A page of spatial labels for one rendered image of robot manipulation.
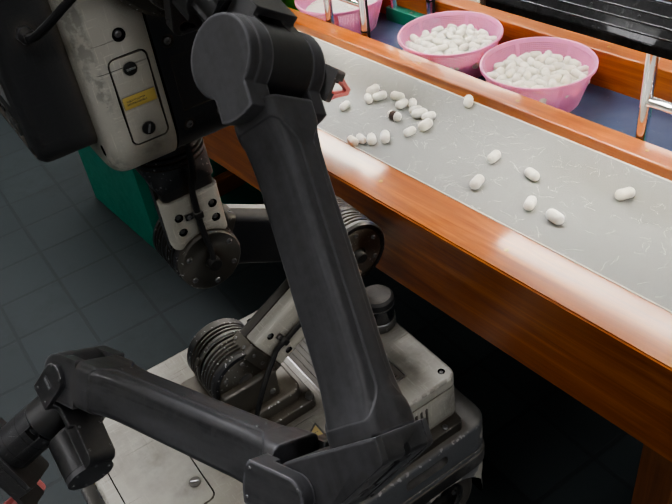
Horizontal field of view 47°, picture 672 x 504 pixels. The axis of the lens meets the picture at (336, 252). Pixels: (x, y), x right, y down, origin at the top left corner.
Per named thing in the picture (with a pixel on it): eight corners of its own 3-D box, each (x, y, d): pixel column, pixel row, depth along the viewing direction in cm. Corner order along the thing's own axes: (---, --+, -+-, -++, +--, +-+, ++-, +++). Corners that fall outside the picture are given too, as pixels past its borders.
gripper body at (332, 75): (312, 58, 157) (286, 47, 152) (345, 72, 151) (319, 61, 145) (300, 88, 159) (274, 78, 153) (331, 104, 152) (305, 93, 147)
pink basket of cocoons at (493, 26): (480, 97, 189) (480, 61, 183) (383, 82, 201) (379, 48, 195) (517, 49, 206) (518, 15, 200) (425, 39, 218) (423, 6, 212)
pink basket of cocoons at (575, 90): (545, 139, 171) (547, 101, 165) (456, 103, 188) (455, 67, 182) (618, 93, 183) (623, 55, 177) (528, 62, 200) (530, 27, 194)
